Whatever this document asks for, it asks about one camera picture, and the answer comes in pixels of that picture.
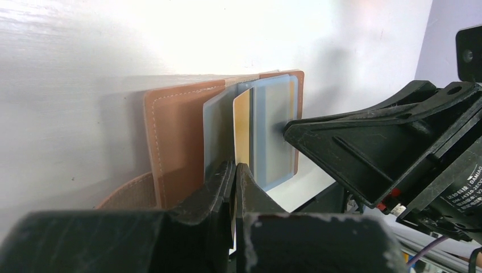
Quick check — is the brown leather card holder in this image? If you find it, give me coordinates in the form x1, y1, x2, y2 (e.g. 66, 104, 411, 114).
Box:
97, 70, 305, 209

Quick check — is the gold credit card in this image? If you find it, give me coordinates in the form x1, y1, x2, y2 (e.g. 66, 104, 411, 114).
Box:
233, 89, 251, 164

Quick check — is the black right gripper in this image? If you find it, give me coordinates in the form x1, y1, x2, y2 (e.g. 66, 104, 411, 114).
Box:
283, 80, 481, 242

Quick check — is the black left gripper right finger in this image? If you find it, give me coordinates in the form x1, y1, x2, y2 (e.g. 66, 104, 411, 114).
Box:
235, 163, 408, 272

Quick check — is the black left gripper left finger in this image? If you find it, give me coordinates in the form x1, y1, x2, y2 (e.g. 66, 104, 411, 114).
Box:
1, 161, 236, 272

